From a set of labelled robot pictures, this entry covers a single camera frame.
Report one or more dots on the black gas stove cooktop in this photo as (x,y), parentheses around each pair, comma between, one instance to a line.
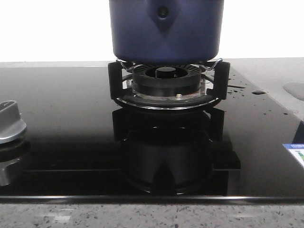
(81,147)

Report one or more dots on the blue energy label sticker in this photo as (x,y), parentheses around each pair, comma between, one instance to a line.
(297,151)

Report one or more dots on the black pot support grate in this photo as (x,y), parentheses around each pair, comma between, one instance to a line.
(215,77)

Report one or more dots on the silver stove control knob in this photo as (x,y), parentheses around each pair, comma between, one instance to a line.
(12,126)

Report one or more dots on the blue cooking pot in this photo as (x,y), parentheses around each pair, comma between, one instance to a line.
(166,31)

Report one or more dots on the black gas burner head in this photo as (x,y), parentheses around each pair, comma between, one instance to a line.
(157,83)

